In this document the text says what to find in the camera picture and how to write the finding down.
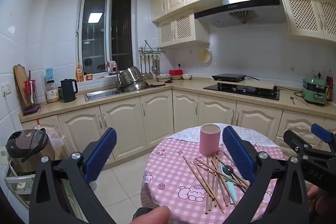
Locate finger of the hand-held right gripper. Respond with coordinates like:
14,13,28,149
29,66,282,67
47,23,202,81
283,129,315,160
311,123,336,153

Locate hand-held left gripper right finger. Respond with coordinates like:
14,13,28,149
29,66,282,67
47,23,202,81
222,126,311,224

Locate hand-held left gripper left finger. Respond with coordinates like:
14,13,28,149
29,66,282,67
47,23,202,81
29,127,117,224

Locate pink cup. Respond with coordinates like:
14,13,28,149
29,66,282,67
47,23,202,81
199,123,221,156

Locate bunch of wooden chopsticks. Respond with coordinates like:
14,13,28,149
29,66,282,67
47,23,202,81
182,152,250,215

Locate person's right forearm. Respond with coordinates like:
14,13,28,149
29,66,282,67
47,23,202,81
314,187,336,224

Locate row of hanging steel utensils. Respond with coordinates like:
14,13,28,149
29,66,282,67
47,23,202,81
140,54,160,80

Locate person's right hand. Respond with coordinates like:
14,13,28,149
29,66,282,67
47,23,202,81
307,185,326,214

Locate person's left hand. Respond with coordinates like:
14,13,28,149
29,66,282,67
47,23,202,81
133,206,171,224

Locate cream base cabinets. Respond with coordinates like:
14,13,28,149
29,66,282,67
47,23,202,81
21,89,336,164

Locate green multi cooker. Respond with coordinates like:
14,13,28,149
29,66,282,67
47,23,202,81
301,70,328,107

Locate dark sauce bottle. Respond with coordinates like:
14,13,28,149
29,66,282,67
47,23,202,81
325,69,334,102

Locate white plastic bag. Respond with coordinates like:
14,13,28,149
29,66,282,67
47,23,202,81
34,126,65,159

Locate white printed towel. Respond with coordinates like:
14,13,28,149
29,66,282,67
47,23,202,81
167,126,276,149

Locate steel sink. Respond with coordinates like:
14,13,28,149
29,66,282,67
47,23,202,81
84,89,121,102

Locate black glass gas hob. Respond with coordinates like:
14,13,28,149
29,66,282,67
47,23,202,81
203,84,281,101

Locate black electric kettle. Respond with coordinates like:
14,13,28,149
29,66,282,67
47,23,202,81
60,79,78,103

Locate pink checked tablecloth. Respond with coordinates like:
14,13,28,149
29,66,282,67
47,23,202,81
140,123,289,224

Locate brown rice cooker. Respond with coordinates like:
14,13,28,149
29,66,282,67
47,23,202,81
6,129,55,174

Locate steel faucet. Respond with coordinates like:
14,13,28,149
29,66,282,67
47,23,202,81
105,61,122,90

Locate black induction cooker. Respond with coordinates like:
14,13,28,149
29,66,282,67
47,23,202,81
211,73,247,82

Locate glass jar with beige contents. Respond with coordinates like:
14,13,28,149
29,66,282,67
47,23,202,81
45,80,60,103

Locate orange liquid bottle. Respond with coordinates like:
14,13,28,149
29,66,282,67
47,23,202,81
76,61,84,82

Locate red purple utensil holder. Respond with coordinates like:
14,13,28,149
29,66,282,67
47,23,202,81
22,79,41,115

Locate metal storage rack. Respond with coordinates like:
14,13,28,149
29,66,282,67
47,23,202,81
4,160,53,210

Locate wooden cutting board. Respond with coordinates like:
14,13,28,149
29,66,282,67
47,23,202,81
14,64,30,109

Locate kitchen window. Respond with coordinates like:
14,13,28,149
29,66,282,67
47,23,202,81
79,0,134,75

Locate large lattice door cabinet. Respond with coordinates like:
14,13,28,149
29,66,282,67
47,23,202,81
280,0,336,42

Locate black range hood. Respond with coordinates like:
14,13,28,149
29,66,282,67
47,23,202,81
194,0,286,28

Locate small lattice door cabinet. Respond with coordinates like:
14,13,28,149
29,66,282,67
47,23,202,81
157,9,210,48

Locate light blue handled spoon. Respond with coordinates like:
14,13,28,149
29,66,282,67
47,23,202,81
219,162,238,206

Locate steel wok with black handle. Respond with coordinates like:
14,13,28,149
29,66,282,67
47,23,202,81
122,81,166,92

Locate white power cable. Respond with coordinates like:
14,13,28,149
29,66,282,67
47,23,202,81
3,94,20,130

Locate wall mounted utensil rack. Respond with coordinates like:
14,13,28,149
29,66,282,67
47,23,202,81
139,40,166,54

